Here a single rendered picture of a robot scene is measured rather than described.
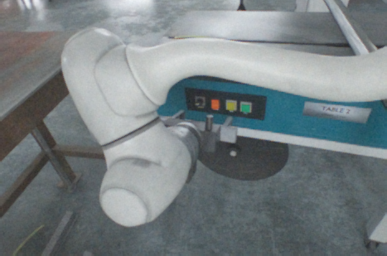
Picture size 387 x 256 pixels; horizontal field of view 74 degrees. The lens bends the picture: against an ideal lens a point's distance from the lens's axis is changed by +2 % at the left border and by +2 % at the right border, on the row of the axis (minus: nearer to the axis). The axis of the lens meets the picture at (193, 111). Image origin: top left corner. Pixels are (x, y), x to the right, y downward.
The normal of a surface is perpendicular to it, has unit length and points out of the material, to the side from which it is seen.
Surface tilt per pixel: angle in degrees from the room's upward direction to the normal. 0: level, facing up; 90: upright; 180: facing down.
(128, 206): 66
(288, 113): 90
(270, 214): 0
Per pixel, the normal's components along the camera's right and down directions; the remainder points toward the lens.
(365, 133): -0.32, 0.61
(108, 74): -0.02, 0.04
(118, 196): -0.32, 0.18
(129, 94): 0.10, 0.24
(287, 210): -0.08, -0.78
